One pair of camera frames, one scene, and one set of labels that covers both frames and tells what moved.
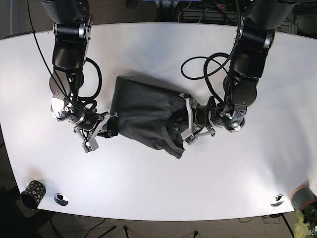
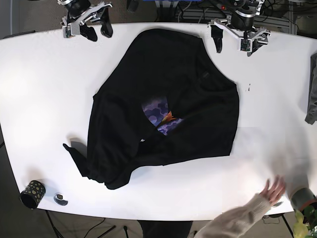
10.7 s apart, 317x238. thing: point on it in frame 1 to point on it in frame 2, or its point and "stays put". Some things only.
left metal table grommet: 61,199 stays put
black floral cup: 33,194 stays put
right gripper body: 194,130 to 241,27
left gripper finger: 112,131 to 106,28
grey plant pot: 301,197 stays put
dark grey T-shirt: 151,116 to 311,115
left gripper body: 87,136 to 79,12
